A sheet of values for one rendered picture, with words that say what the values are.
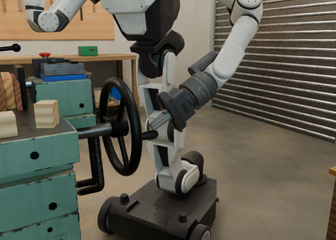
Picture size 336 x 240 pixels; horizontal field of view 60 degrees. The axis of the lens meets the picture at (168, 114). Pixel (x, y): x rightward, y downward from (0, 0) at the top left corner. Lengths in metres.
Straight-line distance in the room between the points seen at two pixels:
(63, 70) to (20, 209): 0.33
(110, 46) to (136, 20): 3.21
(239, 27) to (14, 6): 3.45
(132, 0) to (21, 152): 0.77
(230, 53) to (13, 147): 0.59
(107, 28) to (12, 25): 1.20
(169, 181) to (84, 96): 0.96
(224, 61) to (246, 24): 0.17
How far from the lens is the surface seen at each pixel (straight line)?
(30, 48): 4.14
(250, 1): 0.97
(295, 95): 3.66
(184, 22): 5.00
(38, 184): 0.62
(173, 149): 1.46
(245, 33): 0.93
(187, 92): 0.80
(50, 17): 1.23
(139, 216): 1.57
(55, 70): 0.76
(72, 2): 1.30
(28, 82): 0.81
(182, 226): 1.46
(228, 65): 0.83
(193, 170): 1.71
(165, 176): 1.61
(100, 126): 0.83
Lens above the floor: 1.06
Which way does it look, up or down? 14 degrees down
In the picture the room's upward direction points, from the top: straight up
